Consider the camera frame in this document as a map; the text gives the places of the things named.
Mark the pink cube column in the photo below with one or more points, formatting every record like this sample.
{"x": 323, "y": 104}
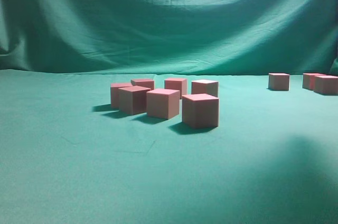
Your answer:
{"x": 163, "y": 103}
{"x": 309, "y": 80}
{"x": 200, "y": 110}
{"x": 325, "y": 85}
{"x": 278, "y": 81}

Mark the pink cube placed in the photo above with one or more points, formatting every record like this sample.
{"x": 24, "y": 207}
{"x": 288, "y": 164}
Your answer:
{"x": 176, "y": 84}
{"x": 132, "y": 100}
{"x": 114, "y": 94}
{"x": 148, "y": 83}
{"x": 210, "y": 87}

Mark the green cloth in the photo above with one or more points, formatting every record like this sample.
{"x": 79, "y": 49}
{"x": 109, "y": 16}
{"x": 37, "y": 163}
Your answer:
{"x": 68, "y": 157}

